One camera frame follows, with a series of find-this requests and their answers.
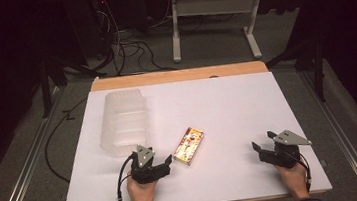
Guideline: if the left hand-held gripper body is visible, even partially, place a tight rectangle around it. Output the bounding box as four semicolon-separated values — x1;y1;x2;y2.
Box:
127;141;173;187

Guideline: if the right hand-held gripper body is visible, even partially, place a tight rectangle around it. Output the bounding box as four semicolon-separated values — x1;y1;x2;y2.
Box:
255;127;315;172

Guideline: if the person's left hand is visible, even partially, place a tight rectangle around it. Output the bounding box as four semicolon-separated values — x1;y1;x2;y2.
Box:
126;176;161;201

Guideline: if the person's right hand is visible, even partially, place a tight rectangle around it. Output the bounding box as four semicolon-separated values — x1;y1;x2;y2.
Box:
275;161;311;201

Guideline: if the red and yellow snack box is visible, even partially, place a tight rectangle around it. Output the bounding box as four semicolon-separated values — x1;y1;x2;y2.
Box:
169;125;208;168

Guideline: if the translucent plastic container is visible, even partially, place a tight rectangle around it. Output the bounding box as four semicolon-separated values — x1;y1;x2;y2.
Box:
94;87;153;160

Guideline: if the white table cover sheet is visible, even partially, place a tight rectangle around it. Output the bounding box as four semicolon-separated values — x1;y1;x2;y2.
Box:
48;66;334;201

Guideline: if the black metal stand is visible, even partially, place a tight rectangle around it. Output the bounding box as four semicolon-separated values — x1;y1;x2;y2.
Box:
35;53;73;120
263;36;331;109

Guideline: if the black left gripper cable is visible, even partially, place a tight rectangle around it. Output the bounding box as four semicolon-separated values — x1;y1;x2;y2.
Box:
112;152;142;201

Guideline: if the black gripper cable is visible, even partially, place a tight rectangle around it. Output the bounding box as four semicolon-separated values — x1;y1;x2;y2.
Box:
112;152;142;201
291;150;314;194

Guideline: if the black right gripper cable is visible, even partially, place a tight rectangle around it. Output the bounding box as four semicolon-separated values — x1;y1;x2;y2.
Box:
291;150;314;194

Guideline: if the metal floor rail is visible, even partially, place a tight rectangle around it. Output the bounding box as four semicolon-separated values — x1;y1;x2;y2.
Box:
0;86;74;201
297;61;357;201

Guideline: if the long black floor cable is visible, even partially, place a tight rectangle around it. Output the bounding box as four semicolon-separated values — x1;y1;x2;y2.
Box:
39;96;97;187

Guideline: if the tangle of black floor cables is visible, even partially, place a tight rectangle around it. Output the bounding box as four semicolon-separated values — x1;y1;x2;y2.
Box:
90;0;179;80

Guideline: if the white metal desk frame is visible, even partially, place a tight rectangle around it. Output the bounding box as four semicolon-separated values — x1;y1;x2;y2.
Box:
166;0;271;69

